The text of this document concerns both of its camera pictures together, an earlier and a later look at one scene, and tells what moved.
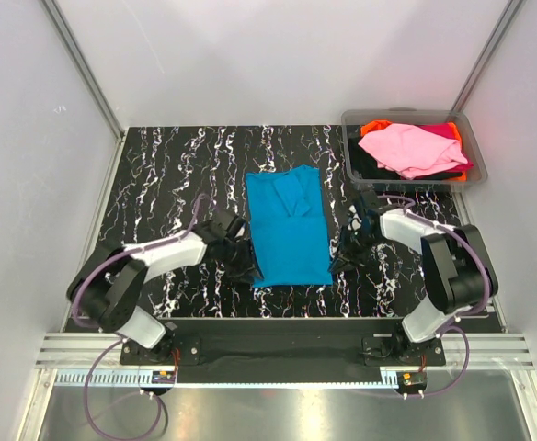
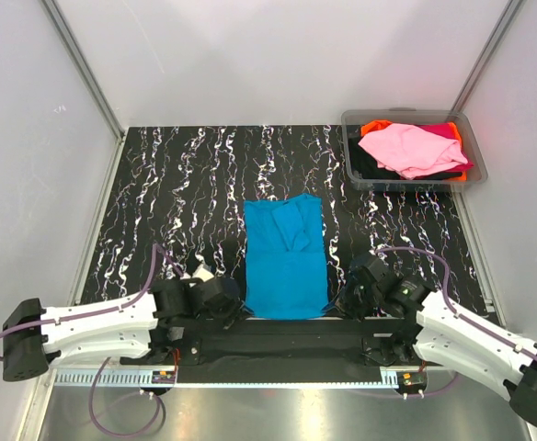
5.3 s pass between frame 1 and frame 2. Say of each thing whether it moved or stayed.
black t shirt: stayed
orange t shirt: stayed
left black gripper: moved
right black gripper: moved
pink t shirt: stayed
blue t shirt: moved
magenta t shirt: stayed
